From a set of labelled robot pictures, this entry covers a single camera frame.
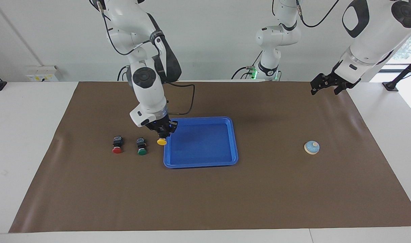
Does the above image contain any green push button switch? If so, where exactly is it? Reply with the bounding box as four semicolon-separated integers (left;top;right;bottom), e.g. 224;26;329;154
136;137;148;156

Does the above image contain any red push button switch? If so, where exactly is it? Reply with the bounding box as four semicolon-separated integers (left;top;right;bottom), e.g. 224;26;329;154
112;136;124;155

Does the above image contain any light blue call bell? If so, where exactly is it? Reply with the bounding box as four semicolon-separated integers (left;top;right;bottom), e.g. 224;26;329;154
304;140;320;155

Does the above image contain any blue plastic tray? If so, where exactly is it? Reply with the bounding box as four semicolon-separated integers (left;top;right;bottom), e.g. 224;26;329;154
163;116;239;169

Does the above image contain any black clamp stand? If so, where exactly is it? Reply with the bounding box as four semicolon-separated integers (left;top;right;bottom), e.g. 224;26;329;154
382;54;411;92

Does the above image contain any brown table mat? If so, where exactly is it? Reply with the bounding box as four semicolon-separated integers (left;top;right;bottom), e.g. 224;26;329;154
9;81;411;233

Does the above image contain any white power strip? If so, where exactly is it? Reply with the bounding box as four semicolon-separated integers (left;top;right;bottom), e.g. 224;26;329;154
26;65;59;82

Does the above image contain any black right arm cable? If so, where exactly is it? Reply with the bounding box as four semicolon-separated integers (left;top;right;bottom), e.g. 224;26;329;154
102;7;196;116

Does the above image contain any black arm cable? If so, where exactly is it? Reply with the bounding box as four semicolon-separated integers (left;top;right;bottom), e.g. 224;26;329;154
295;0;341;29
102;7;196;116

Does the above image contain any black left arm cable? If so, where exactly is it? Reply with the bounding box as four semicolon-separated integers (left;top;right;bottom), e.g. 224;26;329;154
295;0;341;29

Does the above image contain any black left base cable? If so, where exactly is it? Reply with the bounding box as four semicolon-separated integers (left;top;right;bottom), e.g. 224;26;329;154
231;51;263;80

